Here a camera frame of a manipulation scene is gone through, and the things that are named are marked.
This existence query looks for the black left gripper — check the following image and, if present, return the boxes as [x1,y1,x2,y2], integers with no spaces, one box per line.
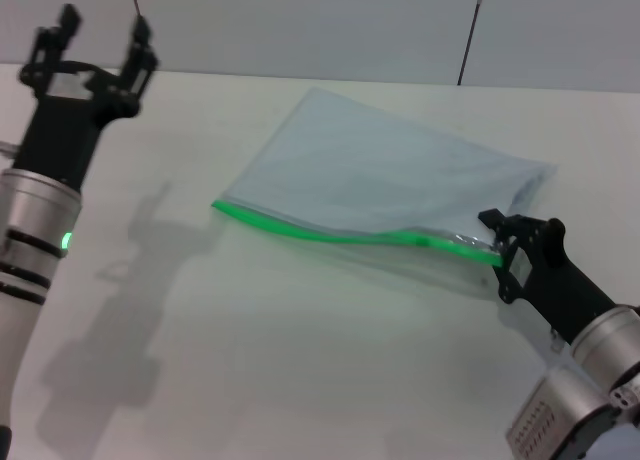
[11,3,162,189]

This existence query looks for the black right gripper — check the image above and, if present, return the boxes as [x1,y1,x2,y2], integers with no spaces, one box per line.
[477,208,630,342]

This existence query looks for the white paper sheets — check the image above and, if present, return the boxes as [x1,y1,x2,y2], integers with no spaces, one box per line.
[234,89,546,239]

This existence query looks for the clear green-zipper document bag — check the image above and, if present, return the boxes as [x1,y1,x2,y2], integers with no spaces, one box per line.
[210,85,559,270]

